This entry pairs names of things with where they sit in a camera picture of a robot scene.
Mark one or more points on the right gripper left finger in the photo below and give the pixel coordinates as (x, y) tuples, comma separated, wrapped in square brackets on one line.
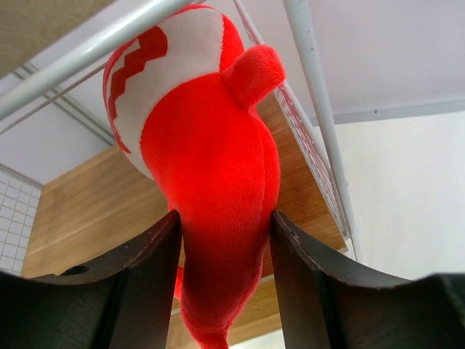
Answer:
[(121, 299)]

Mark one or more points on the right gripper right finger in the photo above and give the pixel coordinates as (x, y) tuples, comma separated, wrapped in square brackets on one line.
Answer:
[(327, 300)]

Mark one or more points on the red shark plush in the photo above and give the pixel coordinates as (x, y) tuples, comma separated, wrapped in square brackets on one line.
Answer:
[(181, 100)]

